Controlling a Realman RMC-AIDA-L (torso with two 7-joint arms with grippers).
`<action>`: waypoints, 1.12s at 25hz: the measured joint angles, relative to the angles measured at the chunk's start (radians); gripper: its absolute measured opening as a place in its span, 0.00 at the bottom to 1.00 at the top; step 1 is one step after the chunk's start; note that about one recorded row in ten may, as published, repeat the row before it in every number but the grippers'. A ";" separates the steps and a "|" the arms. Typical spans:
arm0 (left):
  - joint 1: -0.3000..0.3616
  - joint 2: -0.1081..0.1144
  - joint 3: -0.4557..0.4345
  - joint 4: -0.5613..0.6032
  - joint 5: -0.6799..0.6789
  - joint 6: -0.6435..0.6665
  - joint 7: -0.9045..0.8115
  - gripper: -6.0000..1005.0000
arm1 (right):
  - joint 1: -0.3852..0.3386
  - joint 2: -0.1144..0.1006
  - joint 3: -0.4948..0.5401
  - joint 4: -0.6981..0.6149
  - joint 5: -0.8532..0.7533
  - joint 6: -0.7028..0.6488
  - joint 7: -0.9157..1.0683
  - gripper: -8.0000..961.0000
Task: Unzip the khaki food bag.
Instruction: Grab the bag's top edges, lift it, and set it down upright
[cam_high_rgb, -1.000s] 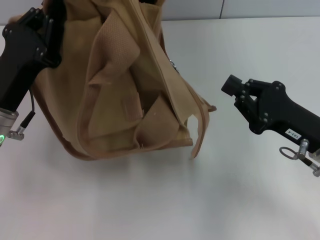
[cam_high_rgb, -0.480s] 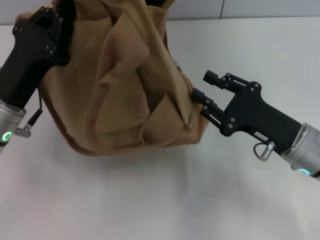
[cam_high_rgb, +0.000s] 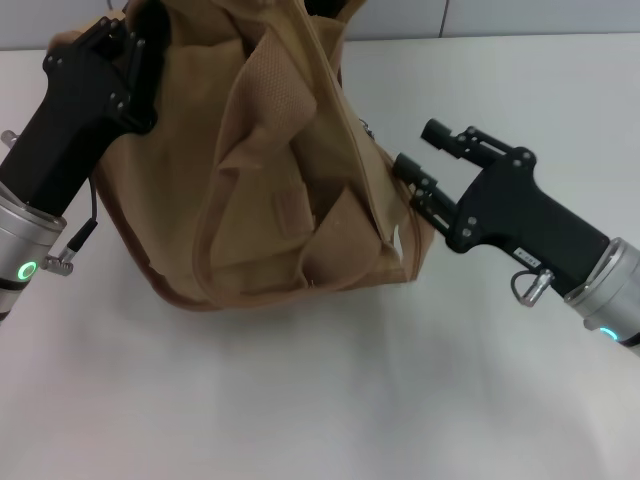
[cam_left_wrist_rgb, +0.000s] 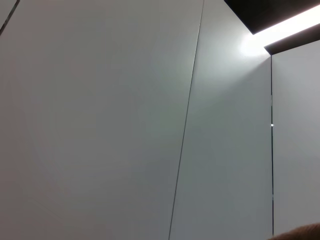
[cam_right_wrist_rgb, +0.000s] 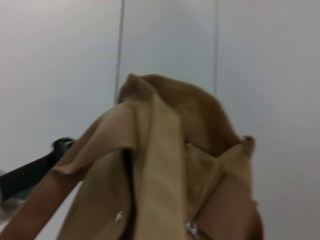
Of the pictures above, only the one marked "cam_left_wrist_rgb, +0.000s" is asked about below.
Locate ceiling light strip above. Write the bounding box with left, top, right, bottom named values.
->
left=239, top=4, right=320, bottom=55

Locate khaki canvas food bag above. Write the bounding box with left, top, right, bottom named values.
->
left=268, top=222, right=320, bottom=240

